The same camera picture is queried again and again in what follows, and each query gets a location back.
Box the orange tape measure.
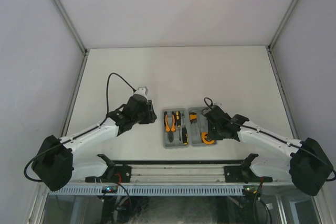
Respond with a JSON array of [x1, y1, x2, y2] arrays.
[[201, 132, 216, 145]]

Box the hex key set orange holder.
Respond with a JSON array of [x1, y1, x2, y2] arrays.
[[189, 112, 197, 124]]

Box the orange handled pliers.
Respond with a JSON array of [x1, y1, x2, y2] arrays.
[[164, 112, 176, 143]]

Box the black yellow screwdriver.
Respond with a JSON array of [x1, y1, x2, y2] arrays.
[[175, 111, 181, 127], [182, 127, 188, 145]]

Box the grey plastic tool case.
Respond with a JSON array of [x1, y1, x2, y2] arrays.
[[162, 107, 216, 148]]

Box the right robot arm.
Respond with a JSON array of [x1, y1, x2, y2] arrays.
[[204, 105, 335, 196]]

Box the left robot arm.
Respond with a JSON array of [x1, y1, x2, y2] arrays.
[[31, 94, 157, 191]]

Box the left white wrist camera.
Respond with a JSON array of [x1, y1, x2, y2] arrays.
[[133, 87, 148, 99]]

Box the right camera black cable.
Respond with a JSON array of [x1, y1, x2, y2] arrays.
[[203, 97, 336, 183]]

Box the camera black cable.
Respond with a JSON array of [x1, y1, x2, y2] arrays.
[[203, 97, 336, 183], [23, 72, 136, 183]]

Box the slotted grey cable duct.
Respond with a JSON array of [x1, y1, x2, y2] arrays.
[[49, 184, 244, 196]]

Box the aluminium front rail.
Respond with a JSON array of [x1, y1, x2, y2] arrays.
[[70, 163, 292, 184]]

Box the right aluminium frame post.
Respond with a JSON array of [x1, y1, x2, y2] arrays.
[[267, 0, 316, 51]]

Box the aluminium frame post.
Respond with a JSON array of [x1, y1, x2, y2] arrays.
[[36, 0, 88, 55], [267, 0, 316, 51]]

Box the left camera black cable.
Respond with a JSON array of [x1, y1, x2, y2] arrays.
[[23, 72, 136, 183]]

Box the left aluminium frame post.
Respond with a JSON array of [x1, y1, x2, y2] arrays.
[[36, 0, 88, 55]]

